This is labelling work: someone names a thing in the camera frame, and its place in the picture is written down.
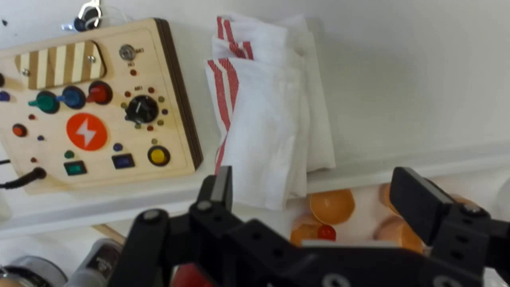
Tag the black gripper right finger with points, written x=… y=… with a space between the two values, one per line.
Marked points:
x=420 y=204

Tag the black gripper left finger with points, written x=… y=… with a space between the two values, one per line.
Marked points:
x=176 y=249

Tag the white towel with red stripes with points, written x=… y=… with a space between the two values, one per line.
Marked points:
x=265 y=121

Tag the white plastic tray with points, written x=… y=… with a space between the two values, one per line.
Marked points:
x=415 y=80

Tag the red plate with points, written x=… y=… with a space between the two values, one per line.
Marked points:
x=188 y=276

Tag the orange eggshell half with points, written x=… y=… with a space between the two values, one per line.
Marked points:
x=384 y=196
x=396 y=233
x=303 y=233
x=332 y=206

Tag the grey metal can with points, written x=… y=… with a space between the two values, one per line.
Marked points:
x=96 y=265
x=32 y=273

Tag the small red ball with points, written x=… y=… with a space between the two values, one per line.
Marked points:
x=325 y=231

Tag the black headed key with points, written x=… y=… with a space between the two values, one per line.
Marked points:
x=85 y=18

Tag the wooden switch board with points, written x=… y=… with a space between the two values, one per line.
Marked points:
x=85 y=105

